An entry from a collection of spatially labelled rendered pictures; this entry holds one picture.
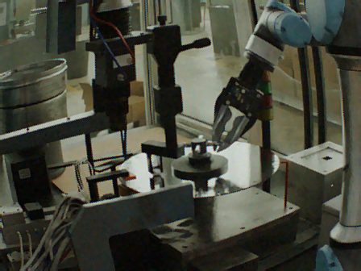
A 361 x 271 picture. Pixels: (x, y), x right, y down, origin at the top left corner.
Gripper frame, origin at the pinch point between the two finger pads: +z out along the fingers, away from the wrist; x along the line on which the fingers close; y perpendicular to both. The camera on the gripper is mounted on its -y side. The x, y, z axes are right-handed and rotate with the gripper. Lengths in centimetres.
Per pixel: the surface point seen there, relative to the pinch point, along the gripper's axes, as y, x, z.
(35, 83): -33, -57, 14
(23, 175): -8, -40, 32
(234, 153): -6.5, 3.3, 0.8
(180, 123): -99, -19, 13
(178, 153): 9.8, -5.4, 3.4
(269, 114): -23.9, 6.7, -9.0
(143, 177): 6.1, -9.7, 11.4
